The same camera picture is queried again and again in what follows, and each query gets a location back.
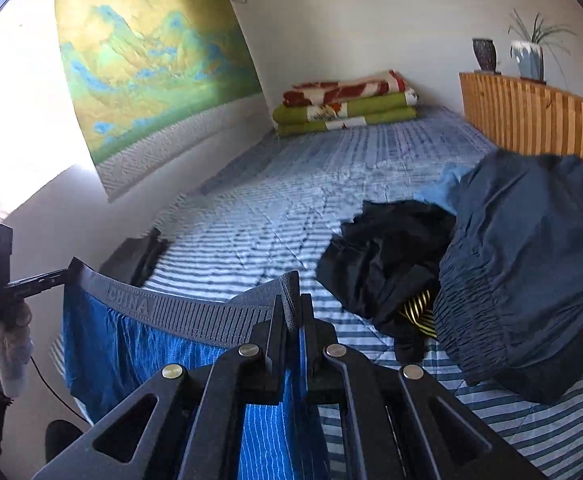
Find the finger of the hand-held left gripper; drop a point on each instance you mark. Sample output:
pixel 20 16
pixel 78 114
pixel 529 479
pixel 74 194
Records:
pixel 31 285

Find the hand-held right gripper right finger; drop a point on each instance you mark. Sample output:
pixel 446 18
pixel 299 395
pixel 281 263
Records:
pixel 317 365

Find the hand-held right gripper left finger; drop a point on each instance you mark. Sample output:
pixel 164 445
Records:
pixel 274 360

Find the blue boxer briefs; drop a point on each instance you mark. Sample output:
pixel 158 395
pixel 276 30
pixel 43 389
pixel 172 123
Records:
pixel 121 350

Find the person's left hand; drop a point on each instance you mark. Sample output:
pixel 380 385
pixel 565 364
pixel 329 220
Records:
pixel 8 345

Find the dark grey cloth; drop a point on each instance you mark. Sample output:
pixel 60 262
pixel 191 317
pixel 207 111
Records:
pixel 139 257

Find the yellow striped black garment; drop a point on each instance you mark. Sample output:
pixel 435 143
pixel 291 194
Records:
pixel 419 310

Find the bright window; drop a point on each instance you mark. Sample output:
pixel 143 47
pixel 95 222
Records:
pixel 11 110

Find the blue striped bed sheet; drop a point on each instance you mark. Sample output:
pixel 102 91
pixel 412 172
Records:
pixel 291 200

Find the light blue garment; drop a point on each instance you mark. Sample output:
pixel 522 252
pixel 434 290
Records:
pixel 446 189

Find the navy blue shorts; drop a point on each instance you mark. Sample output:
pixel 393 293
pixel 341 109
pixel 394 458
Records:
pixel 521 260

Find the green folded blanket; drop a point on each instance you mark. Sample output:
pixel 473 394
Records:
pixel 371 106

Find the red floral folded blanket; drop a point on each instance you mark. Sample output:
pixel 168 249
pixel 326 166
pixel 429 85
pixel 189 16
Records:
pixel 351 89

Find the wooden slatted headboard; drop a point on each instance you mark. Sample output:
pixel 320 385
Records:
pixel 521 115

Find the dark vase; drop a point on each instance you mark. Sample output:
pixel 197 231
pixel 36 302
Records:
pixel 485 55

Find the potted plant in pale pot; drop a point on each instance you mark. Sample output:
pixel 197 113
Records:
pixel 527 60

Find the landscape wall painting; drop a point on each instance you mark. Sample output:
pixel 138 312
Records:
pixel 146 60

